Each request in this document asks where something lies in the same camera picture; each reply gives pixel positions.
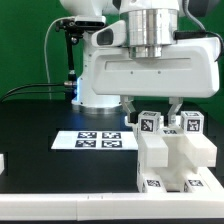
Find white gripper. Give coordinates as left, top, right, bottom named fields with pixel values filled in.
left=91, top=38, right=220, bottom=125

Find small white tagged cube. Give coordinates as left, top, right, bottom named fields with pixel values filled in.
left=180, top=111, right=204, bottom=134

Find long white chair back part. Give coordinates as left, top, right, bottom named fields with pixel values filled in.
left=125, top=116, right=169, bottom=169

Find white tagged chair part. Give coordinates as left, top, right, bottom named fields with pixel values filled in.
left=162, top=115, right=217, bottom=167

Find white chair seat part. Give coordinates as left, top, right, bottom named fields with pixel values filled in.
left=137, top=155, right=199, bottom=193

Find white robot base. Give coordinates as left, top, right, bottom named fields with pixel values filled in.
left=60, top=0, right=121, bottom=114

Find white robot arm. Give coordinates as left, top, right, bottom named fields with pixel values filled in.
left=91, top=0, right=224, bottom=124

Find paper sheet with tags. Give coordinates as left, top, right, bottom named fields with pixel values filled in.
left=51, top=131, right=138, bottom=150

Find white part at left edge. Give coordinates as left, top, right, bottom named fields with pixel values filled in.
left=0, top=154, right=4, bottom=175

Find black cables at base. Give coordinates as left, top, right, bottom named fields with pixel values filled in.
left=0, top=81, right=78, bottom=103

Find black camera on stand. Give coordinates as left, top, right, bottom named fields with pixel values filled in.
left=55, top=16, right=106, bottom=99

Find white L-shaped fence frame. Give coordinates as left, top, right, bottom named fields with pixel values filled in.
left=0, top=168, right=224, bottom=221

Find grey camera cable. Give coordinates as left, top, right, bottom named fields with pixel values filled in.
left=43, top=16, right=75, bottom=100

